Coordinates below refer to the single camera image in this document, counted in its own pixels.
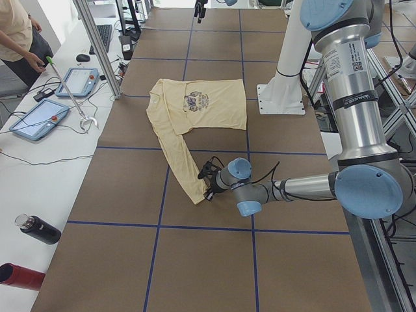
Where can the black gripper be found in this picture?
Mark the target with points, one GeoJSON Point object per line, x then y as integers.
{"type": "Point", "coordinates": [212, 188]}

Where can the cream long-sleeve graphic t-shirt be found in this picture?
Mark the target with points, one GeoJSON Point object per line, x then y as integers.
{"type": "Point", "coordinates": [177, 107]}

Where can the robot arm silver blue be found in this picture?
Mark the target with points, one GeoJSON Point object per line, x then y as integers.
{"type": "Point", "coordinates": [371, 182]}

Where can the silver reacher grabber tool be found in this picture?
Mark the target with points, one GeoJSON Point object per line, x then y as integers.
{"type": "Point", "coordinates": [85, 119]}

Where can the black water bottle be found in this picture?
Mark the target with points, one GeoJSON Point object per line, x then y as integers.
{"type": "Point", "coordinates": [38, 228]}

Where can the near blue teach pendant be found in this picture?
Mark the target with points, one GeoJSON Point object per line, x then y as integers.
{"type": "Point", "coordinates": [40, 120]}

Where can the black computer mouse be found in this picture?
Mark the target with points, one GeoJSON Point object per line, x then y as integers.
{"type": "Point", "coordinates": [82, 58]}

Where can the black keyboard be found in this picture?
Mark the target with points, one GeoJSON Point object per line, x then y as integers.
{"type": "Point", "coordinates": [105, 32]}

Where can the red water bottle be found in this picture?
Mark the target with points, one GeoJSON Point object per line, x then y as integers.
{"type": "Point", "coordinates": [21, 277]}

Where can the person in beige shirt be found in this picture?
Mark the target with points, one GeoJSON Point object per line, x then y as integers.
{"type": "Point", "coordinates": [23, 48]}

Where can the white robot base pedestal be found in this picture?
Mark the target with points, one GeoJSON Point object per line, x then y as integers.
{"type": "Point", "coordinates": [283, 93]}

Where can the aluminium frame post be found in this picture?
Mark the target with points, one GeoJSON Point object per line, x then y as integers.
{"type": "Point", "coordinates": [96, 41]}

